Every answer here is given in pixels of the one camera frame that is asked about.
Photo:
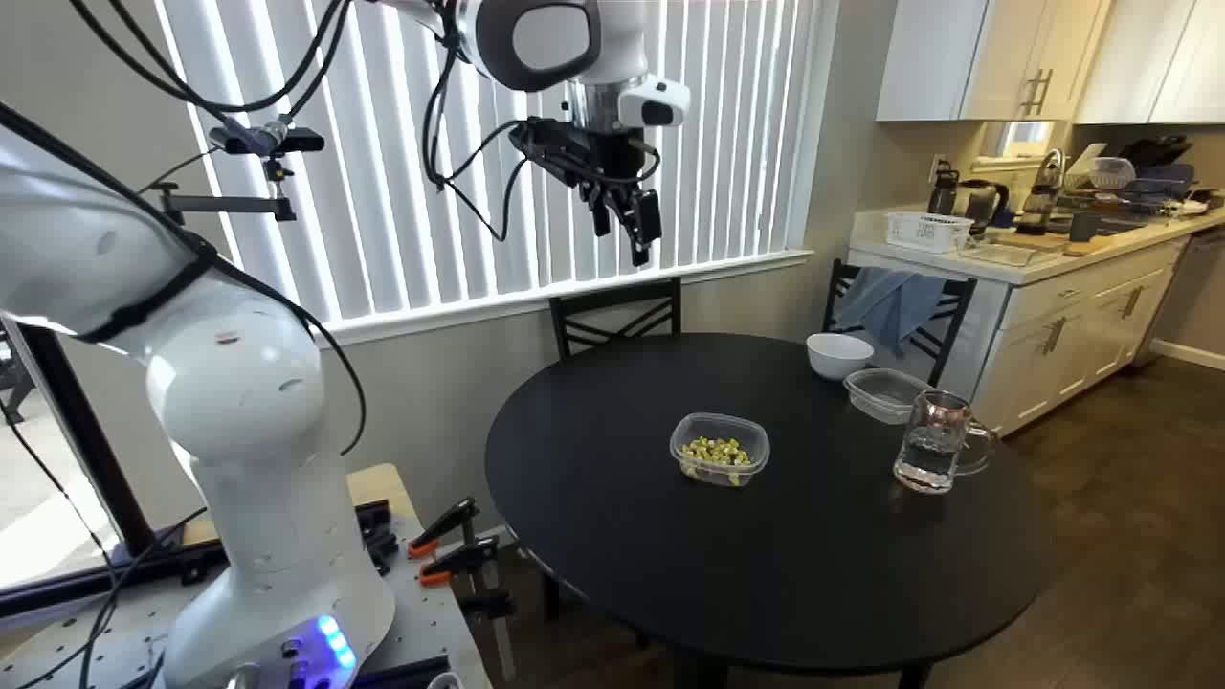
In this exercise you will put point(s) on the white upper cabinets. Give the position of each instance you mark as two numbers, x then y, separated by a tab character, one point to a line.
998	52

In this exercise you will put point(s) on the small glass jar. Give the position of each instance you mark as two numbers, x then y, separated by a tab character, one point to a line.
986	445

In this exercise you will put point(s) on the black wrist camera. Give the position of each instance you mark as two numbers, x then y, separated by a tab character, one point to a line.
542	141

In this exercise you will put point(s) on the black stereo camera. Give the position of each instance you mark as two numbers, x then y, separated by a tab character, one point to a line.
269	141

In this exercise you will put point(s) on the black wooden chair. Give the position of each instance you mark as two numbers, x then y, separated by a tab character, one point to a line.
955	321
613	321

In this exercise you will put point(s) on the white vertical blinds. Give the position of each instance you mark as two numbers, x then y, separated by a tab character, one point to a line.
511	195

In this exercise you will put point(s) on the clear plastic lunchbox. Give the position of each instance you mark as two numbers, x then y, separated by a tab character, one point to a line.
755	443

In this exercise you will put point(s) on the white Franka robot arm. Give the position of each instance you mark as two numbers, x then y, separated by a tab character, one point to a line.
256	386

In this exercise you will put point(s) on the blue cloth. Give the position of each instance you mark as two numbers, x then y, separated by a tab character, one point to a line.
885	310

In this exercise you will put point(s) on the white kitchen counter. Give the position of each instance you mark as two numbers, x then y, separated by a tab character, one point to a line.
1072	321

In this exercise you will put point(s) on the clear glass of water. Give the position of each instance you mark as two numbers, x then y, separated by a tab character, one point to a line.
927	456

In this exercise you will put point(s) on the black camera stand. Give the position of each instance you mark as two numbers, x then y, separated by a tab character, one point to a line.
216	201

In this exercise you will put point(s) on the white bowl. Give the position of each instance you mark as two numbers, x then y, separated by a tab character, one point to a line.
839	354

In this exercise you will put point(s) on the clear plastic bin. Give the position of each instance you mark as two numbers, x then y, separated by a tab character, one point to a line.
926	233

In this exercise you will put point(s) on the yellow food pile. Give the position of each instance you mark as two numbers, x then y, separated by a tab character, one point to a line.
718	456

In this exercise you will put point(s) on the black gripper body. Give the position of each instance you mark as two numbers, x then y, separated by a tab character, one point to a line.
613	160

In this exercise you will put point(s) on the black orange clamp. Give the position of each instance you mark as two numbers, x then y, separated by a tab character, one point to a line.
441	526
460	562

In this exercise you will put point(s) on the robot mounting table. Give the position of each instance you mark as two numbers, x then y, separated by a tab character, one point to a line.
433	627

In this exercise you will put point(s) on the clear lidded plastic container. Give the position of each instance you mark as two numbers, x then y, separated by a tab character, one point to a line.
885	396

